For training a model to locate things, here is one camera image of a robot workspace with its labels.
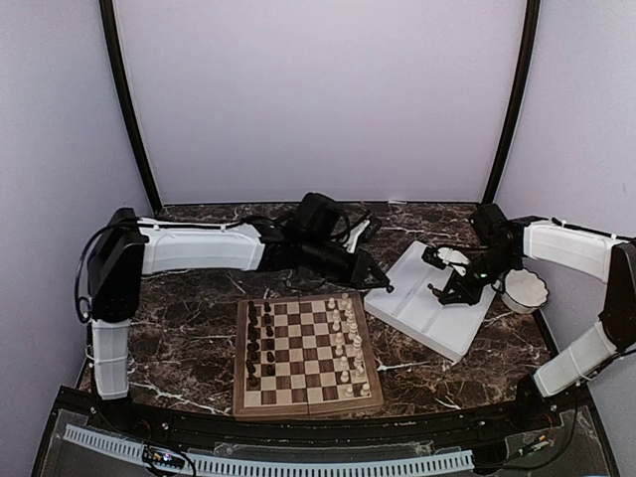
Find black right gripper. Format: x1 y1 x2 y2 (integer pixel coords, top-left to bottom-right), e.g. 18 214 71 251
440 245 521 305

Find white divided plastic tray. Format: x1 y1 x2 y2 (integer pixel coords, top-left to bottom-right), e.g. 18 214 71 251
364 240 495 363

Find wooden chess board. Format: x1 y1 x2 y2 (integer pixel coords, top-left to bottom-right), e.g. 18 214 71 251
233 293 384 421

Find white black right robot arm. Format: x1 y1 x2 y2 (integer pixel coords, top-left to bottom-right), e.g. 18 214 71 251
421 204 635 431

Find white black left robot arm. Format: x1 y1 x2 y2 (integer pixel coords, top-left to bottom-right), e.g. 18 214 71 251
73 192 394 433

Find white chess piece row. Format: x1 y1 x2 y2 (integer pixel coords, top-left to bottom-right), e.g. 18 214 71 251
318 293 372 401

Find dark chess piece rows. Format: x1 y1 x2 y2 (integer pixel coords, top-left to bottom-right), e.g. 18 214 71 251
245 300 276 391

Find white scalloped bowl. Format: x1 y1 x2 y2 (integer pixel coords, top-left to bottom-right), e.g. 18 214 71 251
500 268 549 314

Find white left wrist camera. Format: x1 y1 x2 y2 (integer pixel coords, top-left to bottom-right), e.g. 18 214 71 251
344 214 382 253

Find white slotted cable duct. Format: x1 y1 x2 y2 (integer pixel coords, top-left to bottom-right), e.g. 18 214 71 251
62 424 474 476

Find black front rail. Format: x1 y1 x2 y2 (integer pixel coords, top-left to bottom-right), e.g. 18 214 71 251
54 387 575 460

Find right black frame post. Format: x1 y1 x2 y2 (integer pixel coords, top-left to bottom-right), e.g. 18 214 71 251
481 0 541 205

